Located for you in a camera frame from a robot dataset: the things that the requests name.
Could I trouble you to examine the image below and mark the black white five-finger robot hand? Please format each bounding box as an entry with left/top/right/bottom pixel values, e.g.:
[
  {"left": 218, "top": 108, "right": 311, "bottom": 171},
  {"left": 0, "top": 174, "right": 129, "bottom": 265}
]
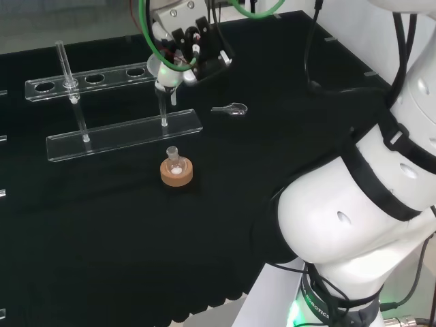
[{"left": 151, "top": 0, "right": 236, "bottom": 91}]

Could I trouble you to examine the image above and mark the translucent white plastic funnel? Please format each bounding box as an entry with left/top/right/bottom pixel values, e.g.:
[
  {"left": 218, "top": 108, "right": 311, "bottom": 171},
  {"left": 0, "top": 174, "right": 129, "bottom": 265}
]
[{"left": 146, "top": 54, "right": 178, "bottom": 106}]

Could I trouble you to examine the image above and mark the clear glass weighing funnel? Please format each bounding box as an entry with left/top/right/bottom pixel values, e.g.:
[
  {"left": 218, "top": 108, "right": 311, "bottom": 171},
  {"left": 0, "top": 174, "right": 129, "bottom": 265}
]
[{"left": 211, "top": 102, "right": 249, "bottom": 119}]

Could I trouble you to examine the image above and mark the clear acrylic funnel stand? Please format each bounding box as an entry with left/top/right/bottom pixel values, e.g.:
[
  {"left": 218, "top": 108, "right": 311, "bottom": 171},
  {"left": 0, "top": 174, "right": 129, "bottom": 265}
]
[{"left": 24, "top": 40, "right": 204, "bottom": 164}]

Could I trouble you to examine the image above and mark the small glass round-bottom flask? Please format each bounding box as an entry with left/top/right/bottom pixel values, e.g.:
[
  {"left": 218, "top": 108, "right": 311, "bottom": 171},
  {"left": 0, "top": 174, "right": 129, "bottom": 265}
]
[{"left": 166, "top": 146, "right": 188, "bottom": 176}]

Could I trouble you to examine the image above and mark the black bench cloth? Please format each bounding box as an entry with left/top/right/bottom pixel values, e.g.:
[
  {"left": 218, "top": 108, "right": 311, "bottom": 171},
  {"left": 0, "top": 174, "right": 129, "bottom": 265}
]
[{"left": 0, "top": 10, "right": 392, "bottom": 327}]

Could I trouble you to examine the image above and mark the green cable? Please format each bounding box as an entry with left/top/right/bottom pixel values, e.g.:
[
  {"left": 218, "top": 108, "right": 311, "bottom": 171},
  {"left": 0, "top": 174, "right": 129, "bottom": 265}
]
[
  {"left": 229, "top": 0, "right": 275, "bottom": 20},
  {"left": 137, "top": 0, "right": 199, "bottom": 72}
]

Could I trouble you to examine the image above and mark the black cable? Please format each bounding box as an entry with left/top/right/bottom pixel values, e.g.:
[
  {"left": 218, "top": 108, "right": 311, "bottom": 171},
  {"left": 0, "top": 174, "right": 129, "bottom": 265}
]
[
  {"left": 303, "top": 0, "right": 392, "bottom": 100},
  {"left": 270, "top": 230, "right": 436, "bottom": 309},
  {"left": 384, "top": 12, "right": 419, "bottom": 109}
]

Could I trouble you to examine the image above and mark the cork ring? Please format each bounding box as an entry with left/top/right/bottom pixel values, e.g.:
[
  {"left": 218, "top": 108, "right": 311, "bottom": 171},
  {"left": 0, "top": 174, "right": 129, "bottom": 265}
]
[{"left": 159, "top": 157, "right": 194, "bottom": 188}]

